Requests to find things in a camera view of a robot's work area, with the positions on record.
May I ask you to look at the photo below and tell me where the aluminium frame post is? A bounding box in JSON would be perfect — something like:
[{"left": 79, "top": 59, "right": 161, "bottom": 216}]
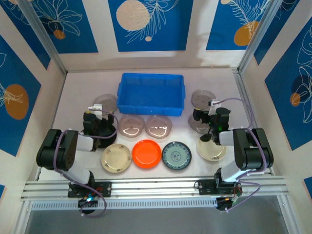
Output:
[
  {"left": 18, "top": 0, "right": 68, "bottom": 75},
  {"left": 237, "top": 0, "right": 281, "bottom": 74}
]

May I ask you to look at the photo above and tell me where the slotted grey cable duct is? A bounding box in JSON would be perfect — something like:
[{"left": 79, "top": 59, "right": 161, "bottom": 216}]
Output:
[{"left": 30, "top": 197, "right": 285, "bottom": 211}]

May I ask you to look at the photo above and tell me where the aluminium side rail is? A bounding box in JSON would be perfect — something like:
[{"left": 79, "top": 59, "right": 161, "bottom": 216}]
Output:
[{"left": 232, "top": 67, "right": 275, "bottom": 176}]

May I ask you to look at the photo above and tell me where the blue white patterned plate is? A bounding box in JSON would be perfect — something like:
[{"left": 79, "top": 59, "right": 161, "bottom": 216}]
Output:
[{"left": 161, "top": 141, "right": 193, "bottom": 171}]

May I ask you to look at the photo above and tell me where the black base connector module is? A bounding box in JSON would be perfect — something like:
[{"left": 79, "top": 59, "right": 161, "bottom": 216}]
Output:
[
  {"left": 215, "top": 196, "right": 238, "bottom": 212},
  {"left": 78, "top": 196, "right": 98, "bottom": 215}
]

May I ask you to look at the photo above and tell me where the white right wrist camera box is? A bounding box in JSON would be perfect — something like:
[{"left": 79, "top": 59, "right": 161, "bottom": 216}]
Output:
[{"left": 209, "top": 99, "right": 222, "bottom": 116}]

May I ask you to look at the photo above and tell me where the orange plastic plate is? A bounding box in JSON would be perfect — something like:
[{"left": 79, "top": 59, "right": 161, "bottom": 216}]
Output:
[{"left": 132, "top": 139, "right": 162, "bottom": 169}]

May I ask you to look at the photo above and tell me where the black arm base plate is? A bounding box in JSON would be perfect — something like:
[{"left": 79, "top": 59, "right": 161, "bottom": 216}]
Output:
[
  {"left": 67, "top": 181, "right": 112, "bottom": 197},
  {"left": 198, "top": 179, "right": 243, "bottom": 195}
]

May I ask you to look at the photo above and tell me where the cream floral plate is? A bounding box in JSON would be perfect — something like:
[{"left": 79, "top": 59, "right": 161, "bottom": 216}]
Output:
[
  {"left": 101, "top": 143, "right": 132, "bottom": 174},
  {"left": 196, "top": 136, "right": 227, "bottom": 162}
]

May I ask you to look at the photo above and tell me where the aluminium frame rail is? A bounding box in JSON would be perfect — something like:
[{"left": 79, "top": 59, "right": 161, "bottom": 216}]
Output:
[{"left": 20, "top": 175, "right": 290, "bottom": 202}]

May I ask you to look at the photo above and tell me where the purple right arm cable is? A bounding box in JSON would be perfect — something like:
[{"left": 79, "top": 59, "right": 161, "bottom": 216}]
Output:
[{"left": 216, "top": 97, "right": 268, "bottom": 213}]

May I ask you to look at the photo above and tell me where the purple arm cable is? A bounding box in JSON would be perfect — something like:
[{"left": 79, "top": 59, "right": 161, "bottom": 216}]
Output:
[
  {"left": 216, "top": 97, "right": 268, "bottom": 213},
  {"left": 52, "top": 109, "right": 119, "bottom": 218}
]

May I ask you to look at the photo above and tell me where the blue plastic bin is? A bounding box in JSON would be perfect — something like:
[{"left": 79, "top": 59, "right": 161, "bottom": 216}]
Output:
[{"left": 116, "top": 72, "right": 186, "bottom": 117}]

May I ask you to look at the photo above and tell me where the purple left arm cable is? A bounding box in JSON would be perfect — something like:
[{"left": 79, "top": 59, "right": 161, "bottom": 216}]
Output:
[{"left": 52, "top": 109, "right": 119, "bottom": 218}]

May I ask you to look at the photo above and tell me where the blue floral wall poster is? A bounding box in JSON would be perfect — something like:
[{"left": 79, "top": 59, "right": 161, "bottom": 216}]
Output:
[
  {"left": 0, "top": 2, "right": 51, "bottom": 71},
  {"left": 108, "top": 0, "right": 195, "bottom": 52},
  {"left": 30, "top": 0, "right": 99, "bottom": 54},
  {"left": 205, "top": 0, "right": 271, "bottom": 51},
  {"left": 264, "top": 16, "right": 312, "bottom": 151},
  {"left": 253, "top": 0, "right": 301, "bottom": 66},
  {"left": 0, "top": 34, "right": 42, "bottom": 157}
]

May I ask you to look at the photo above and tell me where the clear smoky plastic plate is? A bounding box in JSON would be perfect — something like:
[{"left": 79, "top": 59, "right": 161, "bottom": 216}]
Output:
[
  {"left": 191, "top": 89, "right": 216, "bottom": 110},
  {"left": 118, "top": 114, "right": 145, "bottom": 139},
  {"left": 188, "top": 113, "right": 215, "bottom": 135},
  {"left": 145, "top": 115, "right": 173, "bottom": 139},
  {"left": 92, "top": 94, "right": 118, "bottom": 113}
]

